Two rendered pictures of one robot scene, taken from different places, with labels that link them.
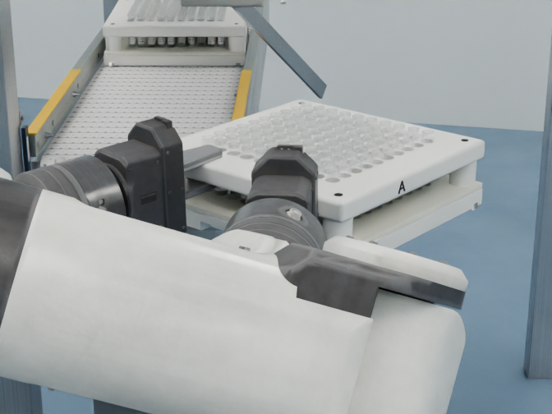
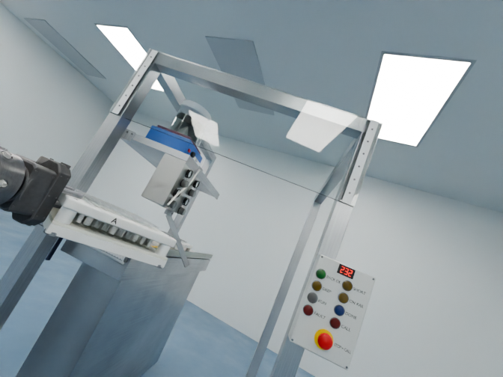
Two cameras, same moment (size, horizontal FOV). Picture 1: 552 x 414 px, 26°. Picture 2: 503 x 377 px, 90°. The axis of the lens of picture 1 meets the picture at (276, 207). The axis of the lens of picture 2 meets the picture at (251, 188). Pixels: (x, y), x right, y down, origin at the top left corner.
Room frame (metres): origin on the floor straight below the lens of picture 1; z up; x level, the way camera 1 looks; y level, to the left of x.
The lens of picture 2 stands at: (0.55, -0.43, 1.07)
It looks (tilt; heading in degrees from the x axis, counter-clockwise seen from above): 13 degrees up; 9
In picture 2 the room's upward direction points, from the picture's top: 25 degrees clockwise
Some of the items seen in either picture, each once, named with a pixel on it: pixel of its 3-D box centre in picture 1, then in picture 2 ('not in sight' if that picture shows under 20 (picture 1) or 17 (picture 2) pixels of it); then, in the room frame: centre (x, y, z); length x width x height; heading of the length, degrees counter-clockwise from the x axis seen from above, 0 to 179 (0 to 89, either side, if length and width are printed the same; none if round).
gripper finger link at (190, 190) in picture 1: (192, 189); not in sight; (1.09, 0.08, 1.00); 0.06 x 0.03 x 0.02; 132
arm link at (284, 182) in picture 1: (281, 238); (14, 184); (0.93, 0.00, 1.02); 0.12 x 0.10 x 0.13; 172
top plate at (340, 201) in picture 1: (317, 153); (113, 215); (1.15, -0.04, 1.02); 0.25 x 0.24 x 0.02; 50
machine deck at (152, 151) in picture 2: not in sight; (175, 169); (1.80, 0.20, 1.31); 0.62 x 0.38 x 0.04; 179
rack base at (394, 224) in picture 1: (317, 197); (102, 233); (1.15, -0.04, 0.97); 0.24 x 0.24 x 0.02; 50
